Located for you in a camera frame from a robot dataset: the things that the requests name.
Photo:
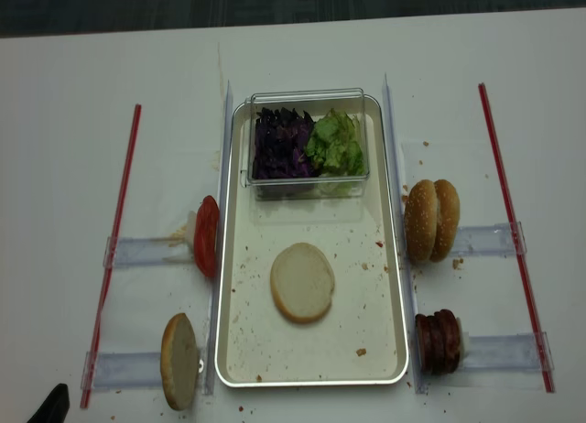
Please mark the green lettuce in container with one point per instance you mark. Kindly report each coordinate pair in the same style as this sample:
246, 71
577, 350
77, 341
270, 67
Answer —
333, 148

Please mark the red tomato slice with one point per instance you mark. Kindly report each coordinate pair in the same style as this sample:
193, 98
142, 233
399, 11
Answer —
204, 238

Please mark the stack of meat patties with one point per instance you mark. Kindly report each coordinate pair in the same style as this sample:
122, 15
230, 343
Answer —
439, 342

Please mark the clear plastic salad container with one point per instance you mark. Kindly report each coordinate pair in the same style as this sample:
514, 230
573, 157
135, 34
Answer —
307, 182

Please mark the shredded purple cabbage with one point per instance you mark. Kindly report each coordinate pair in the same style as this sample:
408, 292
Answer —
281, 137

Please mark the bun bottom on tray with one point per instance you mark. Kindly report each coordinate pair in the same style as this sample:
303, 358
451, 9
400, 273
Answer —
302, 283

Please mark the white rectangular metal tray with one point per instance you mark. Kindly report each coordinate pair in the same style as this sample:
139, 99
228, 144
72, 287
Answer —
362, 339

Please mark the white onion slice left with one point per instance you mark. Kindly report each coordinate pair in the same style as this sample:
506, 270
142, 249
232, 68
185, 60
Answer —
190, 229

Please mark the sesame bun left of pair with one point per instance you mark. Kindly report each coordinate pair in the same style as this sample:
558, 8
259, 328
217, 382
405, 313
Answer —
421, 220

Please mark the sesame bun of pair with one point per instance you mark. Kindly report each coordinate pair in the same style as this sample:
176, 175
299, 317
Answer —
448, 217
421, 220

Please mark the sesame bun right of pair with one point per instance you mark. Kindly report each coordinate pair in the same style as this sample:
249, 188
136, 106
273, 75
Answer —
448, 217

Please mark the upper left clear holder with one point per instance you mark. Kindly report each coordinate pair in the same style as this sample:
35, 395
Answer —
162, 251

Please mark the clear holder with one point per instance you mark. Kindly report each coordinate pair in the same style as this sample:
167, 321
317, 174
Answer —
514, 353
503, 239
117, 371
162, 251

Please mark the bun half lower left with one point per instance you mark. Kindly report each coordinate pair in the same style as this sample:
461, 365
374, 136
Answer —
179, 362

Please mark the left red strip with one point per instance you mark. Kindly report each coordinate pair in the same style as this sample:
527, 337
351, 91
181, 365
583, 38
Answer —
87, 377

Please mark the red strip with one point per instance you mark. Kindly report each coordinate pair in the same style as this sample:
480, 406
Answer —
87, 377
542, 351

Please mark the upper right clear holder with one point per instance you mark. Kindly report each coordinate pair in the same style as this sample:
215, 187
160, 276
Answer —
503, 239

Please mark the right red strip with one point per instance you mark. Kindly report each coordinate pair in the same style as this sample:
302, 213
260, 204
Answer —
542, 351

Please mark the lower left clear holder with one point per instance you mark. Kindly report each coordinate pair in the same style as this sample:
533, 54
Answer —
117, 371

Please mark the lower right clear holder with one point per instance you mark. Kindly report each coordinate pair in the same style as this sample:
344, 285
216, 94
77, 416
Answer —
514, 353

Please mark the black object bottom left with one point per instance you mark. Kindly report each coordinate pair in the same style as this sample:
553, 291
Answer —
55, 407

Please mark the right clear acrylic rail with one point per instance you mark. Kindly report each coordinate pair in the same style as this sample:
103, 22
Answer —
394, 165

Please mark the clear acrylic rail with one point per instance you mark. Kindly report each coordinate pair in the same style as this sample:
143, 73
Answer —
394, 165
220, 212

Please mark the left clear acrylic rail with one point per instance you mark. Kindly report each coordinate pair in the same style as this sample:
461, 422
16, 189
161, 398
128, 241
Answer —
220, 212

